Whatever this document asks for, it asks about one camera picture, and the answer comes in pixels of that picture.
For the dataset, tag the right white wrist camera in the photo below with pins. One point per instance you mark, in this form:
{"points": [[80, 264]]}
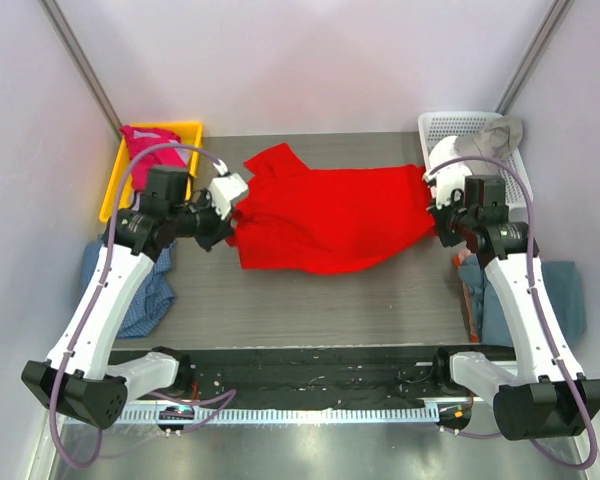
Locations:
{"points": [[444, 182]]}

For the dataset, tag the lavender t shirt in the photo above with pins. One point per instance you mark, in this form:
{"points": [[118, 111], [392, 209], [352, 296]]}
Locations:
{"points": [[181, 157]]}

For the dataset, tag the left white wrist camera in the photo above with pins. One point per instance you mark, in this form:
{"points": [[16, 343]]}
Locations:
{"points": [[226, 189]]}

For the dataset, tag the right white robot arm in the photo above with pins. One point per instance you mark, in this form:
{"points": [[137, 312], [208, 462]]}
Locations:
{"points": [[549, 395]]}

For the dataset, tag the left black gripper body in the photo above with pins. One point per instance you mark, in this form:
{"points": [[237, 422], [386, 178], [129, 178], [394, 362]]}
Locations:
{"points": [[220, 230]]}

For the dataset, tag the blue checkered shirt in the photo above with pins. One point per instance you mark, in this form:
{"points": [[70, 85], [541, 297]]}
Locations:
{"points": [[152, 300]]}

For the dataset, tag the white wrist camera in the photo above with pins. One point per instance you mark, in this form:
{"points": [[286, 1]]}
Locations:
{"points": [[444, 182], [226, 189]]}

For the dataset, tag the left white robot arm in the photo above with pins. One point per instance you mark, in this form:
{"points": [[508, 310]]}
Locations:
{"points": [[76, 379]]}

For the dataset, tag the red t shirt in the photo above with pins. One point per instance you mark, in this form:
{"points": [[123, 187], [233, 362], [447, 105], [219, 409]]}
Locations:
{"points": [[327, 221]]}

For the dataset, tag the white perforated basket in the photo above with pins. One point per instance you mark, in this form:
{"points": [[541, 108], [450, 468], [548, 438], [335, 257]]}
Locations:
{"points": [[446, 135]]}

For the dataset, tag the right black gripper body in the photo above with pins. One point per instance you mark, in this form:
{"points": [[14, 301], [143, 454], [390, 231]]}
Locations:
{"points": [[441, 223]]}

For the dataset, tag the yellow plastic bin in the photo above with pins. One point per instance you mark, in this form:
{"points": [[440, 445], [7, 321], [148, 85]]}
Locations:
{"points": [[137, 137]]}

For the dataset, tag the grey shirt in basket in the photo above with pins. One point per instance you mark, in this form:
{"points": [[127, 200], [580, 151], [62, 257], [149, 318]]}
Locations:
{"points": [[498, 139]]}

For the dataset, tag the teal folded t shirt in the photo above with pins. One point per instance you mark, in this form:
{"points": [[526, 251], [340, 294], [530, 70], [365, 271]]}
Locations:
{"points": [[564, 288]]}

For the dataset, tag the white shirt in basket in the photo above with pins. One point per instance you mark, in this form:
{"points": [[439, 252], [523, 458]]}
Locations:
{"points": [[443, 152]]}

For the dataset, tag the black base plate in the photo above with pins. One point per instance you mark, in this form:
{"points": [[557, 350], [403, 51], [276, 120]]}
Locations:
{"points": [[318, 378]]}

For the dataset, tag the white slotted cable duct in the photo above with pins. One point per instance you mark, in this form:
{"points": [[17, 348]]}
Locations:
{"points": [[171, 414]]}

